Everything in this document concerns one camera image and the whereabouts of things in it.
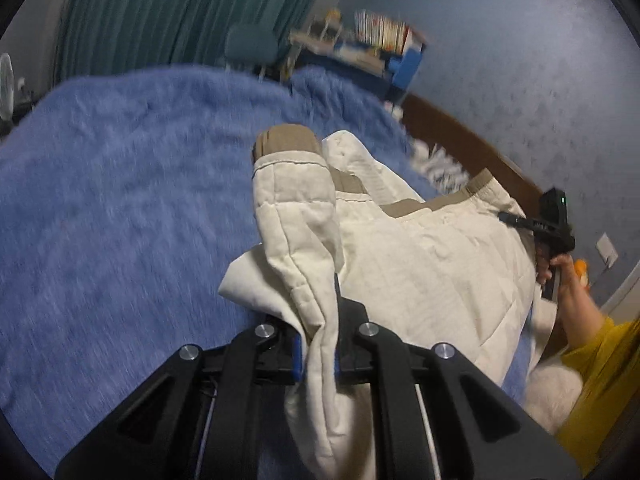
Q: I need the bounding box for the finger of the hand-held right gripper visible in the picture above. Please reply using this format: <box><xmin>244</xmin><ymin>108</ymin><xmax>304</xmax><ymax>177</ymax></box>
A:
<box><xmin>497</xmin><ymin>211</ymin><xmax>540</xmax><ymax>232</ymax></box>

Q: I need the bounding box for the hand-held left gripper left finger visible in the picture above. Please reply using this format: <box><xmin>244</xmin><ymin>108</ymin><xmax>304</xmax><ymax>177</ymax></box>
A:
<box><xmin>54</xmin><ymin>322</ymin><xmax>304</xmax><ymax>480</ymax></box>

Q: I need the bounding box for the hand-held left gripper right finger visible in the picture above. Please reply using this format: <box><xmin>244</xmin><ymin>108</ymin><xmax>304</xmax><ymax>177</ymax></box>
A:
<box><xmin>332</xmin><ymin>272</ymin><xmax>583</xmax><ymax>480</ymax></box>

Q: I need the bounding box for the cream padded jacket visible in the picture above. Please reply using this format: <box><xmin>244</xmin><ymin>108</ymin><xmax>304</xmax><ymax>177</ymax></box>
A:
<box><xmin>218</xmin><ymin>123</ymin><xmax>557</xmax><ymax>480</ymax></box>

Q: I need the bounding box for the person's right forearm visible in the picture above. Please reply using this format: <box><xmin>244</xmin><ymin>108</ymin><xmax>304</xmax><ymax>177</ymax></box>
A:
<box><xmin>552</xmin><ymin>267</ymin><xmax>608</xmax><ymax>352</ymax></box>

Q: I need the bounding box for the person's right hand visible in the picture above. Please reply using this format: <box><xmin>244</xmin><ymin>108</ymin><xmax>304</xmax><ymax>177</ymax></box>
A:
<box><xmin>535</xmin><ymin>252</ymin><xmax>577</xmax><ymax>287</ymax></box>

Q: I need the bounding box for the white patterned cloth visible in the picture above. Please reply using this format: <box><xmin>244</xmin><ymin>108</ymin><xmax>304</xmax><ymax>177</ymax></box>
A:
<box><xmin>409</xmin><ymin>139</ymin><xmax>472</xmax><ymax>196</ymax></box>

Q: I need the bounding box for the person's yellow shirt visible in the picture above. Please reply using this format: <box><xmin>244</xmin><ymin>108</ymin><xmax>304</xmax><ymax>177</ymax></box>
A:
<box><xmin>554</xmin><ymin>316</ymin><xmax>640</xmax><ymax>476</ymax></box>

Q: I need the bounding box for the white fluffy pillow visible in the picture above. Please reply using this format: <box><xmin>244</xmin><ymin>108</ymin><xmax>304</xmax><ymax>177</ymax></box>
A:
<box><xmin>522</xmin><ymin>359</ymin><xmax>585</xmax><ymax>435</ymax></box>

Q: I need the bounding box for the cluttered blue shelf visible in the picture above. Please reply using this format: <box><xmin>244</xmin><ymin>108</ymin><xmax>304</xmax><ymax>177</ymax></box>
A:
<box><xmin>287</xmin><ymin>7</ymin><xmax>427</xmax><ymax>103</ymax></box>

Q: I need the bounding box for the row of books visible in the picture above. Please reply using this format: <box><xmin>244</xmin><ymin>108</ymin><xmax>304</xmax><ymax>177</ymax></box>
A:
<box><xmin>354</xmin><ymin>9</ymin><xmax>415</xmax><ymax>53</ymax></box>

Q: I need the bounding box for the blue fuzzy blanket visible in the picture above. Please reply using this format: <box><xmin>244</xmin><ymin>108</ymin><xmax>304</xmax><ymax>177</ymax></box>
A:
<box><xmin>0</xmin><ymin>62</ymin><xmax>531</xmax><ymax>480</ymax></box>

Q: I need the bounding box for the teal chair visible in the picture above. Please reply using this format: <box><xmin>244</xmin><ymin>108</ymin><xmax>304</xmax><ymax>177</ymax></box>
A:
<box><xmin>223</xmin><ymin>24</ymin><xmax>278</xmax><ymax>78</ymax></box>

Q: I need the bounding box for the teal curtain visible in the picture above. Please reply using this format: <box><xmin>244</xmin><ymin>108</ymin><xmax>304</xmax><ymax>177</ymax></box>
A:
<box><xmin>52</xmin><ymin>0</ymin><xmax>336</xmax><ymax>86</ymax></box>

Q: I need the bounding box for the white standing fan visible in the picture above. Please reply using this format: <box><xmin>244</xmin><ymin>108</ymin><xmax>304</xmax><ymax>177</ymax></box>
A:
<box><xmin>0</xmin><ymin>52</ymin><xmax>17</xmax><ymax>122</ymax></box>

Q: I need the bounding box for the white wall socket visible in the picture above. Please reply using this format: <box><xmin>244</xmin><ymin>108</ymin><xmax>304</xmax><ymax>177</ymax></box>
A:
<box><xmin>595</xmin><ymin>232</ymin><xmax>622</xmax><ymax>267</ymax></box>

